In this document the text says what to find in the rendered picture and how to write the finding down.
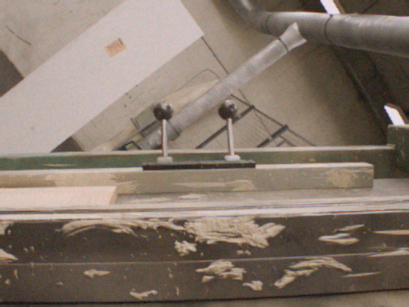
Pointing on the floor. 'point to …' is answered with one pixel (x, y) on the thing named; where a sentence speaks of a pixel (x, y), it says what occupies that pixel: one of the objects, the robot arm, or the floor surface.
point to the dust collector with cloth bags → (146, 123)
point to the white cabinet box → (93, 73)
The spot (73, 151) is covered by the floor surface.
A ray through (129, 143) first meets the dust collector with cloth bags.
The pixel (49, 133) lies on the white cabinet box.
